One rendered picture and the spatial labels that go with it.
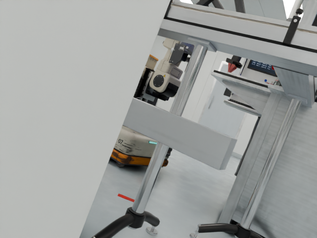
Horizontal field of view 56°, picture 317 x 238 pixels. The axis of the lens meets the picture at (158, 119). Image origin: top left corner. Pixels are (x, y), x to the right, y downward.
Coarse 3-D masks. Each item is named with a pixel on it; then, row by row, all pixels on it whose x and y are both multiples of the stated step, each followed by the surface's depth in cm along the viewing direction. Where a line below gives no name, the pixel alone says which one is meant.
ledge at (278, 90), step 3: (270, 84) 161; (270, 87) 161; (273, 87) 160; (276, 87) 160; (279, 87) 159; (282, 87) 158; (270, 90) 168; (273, 90) 165; (276, 90) 161; (279, 90) 159; (282, 90) 158; (276, 93) 171; (279, 93) 168; (282, 93) 164
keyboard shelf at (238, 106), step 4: (224, 100) 264; (228, 104) 267; (232, 104) 261; (236, 104) 260; (236, 108) 274; (240, 108) 259; (244, 108) 257; (248, 108) 256; (248, 112) 270; (252, 112) 255; (256, 112) 254; (260, 116) 259
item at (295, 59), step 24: (168, 24) 115; (192, 24) 110; (216, 24) 106; (240, 24) 102; (264, 24) 107; (288, 24) 97; (216, 48) 114; (240, 48) 102; (264, 48) 97; (288, 48) 94; (312, 48) 90; (312, 72) 97
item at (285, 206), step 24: (312, 120) 162; (264, 144) 171; (288, 144) 166; (312, 144) 160; (288, 168) 164; (312, 168) 159; (288, 192) 162; (312, 192) 157; (240, 216) 172; (264, 216) 166; (288, 216) 161; (312, 216) 156
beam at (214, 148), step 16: (128, 112) 121; (144, 112) 118; (160, 112) 114; (144, 128) 117; (160, 128) 114; (176, 128) 110; (192, 128) 108; (208, 128) 105; (176, 144) 110; (192, 144) 107; (208, 144) 104; (224, 144) 101; (208, 160) 103; (224, 160) 102
